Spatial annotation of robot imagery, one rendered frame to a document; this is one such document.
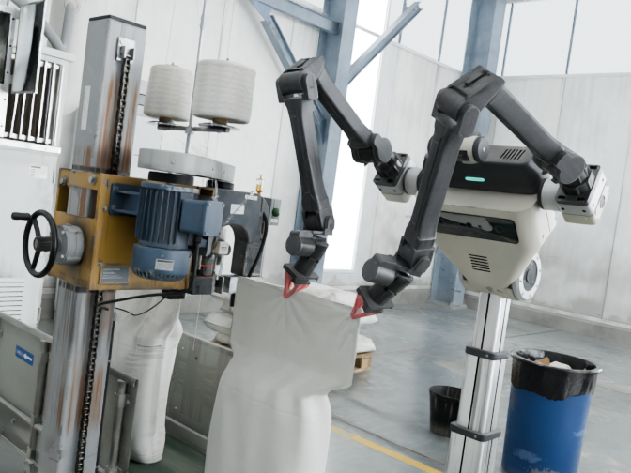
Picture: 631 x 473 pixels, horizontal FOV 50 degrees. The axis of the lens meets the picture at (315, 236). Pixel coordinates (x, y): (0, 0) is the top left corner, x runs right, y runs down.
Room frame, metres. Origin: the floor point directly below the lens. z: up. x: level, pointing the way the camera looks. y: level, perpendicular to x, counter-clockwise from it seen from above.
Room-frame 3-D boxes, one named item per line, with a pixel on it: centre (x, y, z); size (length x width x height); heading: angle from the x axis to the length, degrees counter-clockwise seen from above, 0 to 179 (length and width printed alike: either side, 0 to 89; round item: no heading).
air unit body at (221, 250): (2.04, 0.28, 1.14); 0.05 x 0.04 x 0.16; 138
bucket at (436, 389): (4.20, -0.99, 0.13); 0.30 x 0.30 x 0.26
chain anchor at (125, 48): (1.84, 0.57, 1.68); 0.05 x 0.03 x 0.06; 138
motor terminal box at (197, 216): (1.75, 0.30, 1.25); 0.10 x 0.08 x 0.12; 163
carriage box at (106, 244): (1.96, 0.56, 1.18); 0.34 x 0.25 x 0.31; 138
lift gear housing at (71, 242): (1.81, 0.67, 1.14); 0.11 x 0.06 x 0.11; 48
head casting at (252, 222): (2.24, 0.35, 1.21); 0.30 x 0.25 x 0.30; 48
